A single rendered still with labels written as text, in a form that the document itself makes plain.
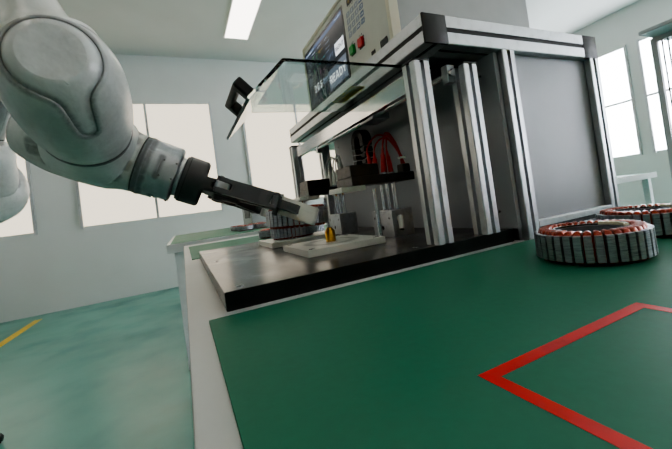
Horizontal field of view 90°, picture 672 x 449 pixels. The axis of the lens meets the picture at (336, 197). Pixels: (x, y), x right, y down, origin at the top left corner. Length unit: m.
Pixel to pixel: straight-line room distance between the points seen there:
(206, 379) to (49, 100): 0.28
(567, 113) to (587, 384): 0.63
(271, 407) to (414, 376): 0.08
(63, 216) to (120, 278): 1.04
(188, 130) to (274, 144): 1.28
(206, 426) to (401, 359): 0.11
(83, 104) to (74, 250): 5.09
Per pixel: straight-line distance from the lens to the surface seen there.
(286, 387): 0.23
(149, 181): 0.56
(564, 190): 0.76
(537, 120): 0.72
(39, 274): 5.58
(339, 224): 0.89
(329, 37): 0.93
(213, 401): 0.24
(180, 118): 5.54
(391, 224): 0.68
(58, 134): 0.44
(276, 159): 5.58
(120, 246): 5.38
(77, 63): 0.40
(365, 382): 0.22
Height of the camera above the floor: 0.85
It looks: 1 degrees up
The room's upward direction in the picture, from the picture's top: 8 degrees counter-clockwise
